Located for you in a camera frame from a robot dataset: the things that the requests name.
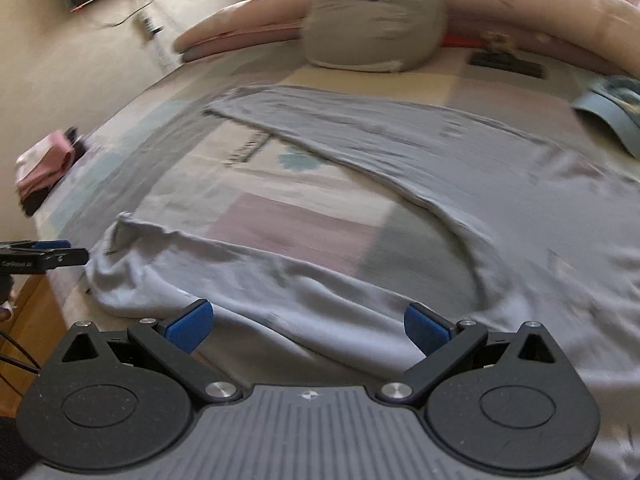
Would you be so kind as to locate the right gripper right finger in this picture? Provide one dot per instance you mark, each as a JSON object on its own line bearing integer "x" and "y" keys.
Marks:
{"x": 497, "y": 402}

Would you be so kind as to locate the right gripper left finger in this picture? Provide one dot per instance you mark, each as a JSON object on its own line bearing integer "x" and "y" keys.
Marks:
{"x": 115, "y": 400}

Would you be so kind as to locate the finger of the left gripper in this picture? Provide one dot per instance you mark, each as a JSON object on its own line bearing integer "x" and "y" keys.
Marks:
{"x": 40, "y": 261}
{"x": 37, "y": 244}

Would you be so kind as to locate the grey-blue pants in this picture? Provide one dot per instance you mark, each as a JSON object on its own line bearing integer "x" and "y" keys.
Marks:
{"x": 509, "y": 227}

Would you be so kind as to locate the pink clothes pile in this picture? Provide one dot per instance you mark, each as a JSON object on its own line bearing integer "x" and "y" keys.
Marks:
{"x": 40, "y": 168}

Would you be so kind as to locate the person's right hand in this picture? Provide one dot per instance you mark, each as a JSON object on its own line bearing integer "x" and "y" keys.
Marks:
{"x": 6, "y": 297}

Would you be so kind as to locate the patchwork bed sheet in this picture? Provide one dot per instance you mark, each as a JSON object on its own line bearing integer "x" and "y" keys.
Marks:
{"x": 165, "y": 159}

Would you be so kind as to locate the blue baseball cap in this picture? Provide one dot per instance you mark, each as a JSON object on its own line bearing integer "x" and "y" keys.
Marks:
{"x": 615, "y": 100}

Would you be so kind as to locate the black phone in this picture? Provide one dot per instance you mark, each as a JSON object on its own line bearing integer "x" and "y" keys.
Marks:
{"x": 507, "y": 62}

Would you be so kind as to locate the orange red object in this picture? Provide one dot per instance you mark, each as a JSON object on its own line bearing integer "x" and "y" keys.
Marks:
{"x": 459, "y": 41}

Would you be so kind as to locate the pink folded quilt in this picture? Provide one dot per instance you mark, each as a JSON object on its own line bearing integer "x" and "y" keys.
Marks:
{"x": 606, "y": 28}

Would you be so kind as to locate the grey cat face cushion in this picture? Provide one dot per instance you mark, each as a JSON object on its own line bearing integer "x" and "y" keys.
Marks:
{"x": 373, "y": 36}

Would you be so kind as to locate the wall power strip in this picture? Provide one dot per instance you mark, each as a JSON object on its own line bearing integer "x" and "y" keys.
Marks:
{"x": 149, "y": 30}

